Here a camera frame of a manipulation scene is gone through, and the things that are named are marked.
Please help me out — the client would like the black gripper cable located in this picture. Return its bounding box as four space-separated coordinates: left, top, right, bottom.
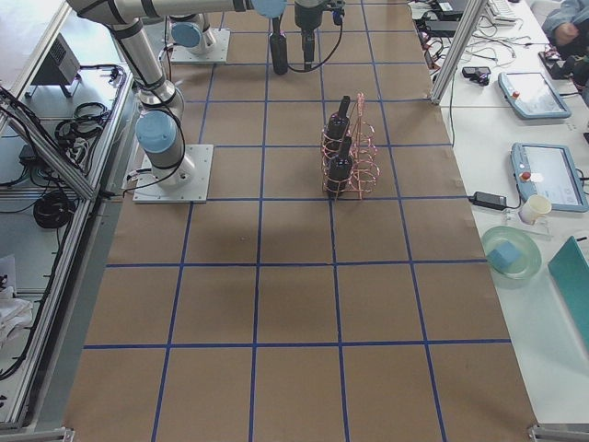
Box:
285 4 345 73

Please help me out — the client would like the green glass bowl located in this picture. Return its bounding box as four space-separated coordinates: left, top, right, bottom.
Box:
481 226 542 280

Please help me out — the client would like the teal board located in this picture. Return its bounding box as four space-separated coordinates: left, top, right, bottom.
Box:
548 236 588 351

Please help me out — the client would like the dark wine bottle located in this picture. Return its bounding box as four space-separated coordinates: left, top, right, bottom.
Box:
326 135 353 198
269 16 288 76

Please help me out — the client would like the copper wire wine basket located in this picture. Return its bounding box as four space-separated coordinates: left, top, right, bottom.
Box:
321 92 380 200

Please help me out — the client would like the black power adapter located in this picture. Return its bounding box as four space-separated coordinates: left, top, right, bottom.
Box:
468 192 507 211

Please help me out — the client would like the grey control box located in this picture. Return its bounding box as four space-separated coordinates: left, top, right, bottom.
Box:
31 33 80 87

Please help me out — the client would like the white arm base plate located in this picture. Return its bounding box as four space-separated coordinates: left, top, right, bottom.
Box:
133 145 214 204
171 23 230 64

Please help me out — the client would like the aluminium frame post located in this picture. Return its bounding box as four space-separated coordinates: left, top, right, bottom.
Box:
430 0 486 105

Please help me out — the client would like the crumpled white cloth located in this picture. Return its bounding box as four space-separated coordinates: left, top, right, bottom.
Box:
0 255 34 351

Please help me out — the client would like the dark wine bottle in basket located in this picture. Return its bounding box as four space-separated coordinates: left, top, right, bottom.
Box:
326 135 353 198

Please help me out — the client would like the blue teach pendant far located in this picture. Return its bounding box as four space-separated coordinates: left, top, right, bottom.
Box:
497 72 572 120

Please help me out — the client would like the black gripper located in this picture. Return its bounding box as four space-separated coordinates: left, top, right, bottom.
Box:
294 0 323 31

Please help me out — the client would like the white paper cup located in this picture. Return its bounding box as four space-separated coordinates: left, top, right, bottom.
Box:
518 194 552 225

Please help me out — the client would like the black coiled cable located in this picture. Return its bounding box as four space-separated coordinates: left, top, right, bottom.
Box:
32 191 71 230

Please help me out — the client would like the blue teach pendant near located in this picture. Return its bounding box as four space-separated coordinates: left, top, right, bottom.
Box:
510 143 588 213

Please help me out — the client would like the blue teach pendant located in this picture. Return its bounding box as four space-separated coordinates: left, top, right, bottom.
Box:
497 72 572 120
510 143 588 213

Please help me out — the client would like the blue foam block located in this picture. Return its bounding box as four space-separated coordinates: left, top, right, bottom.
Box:
487 240 522 272

